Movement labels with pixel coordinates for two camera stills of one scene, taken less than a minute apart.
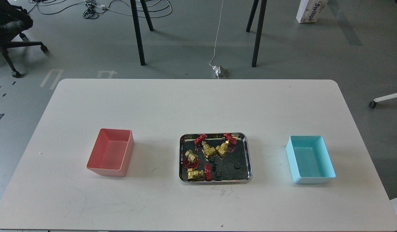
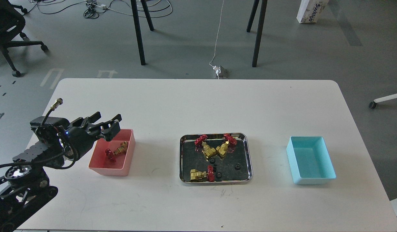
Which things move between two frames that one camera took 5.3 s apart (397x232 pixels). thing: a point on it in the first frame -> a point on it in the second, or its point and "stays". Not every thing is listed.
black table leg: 263,6 stays
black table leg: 255,3 stays
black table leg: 144,5 stays
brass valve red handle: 191,161 -> 122,149
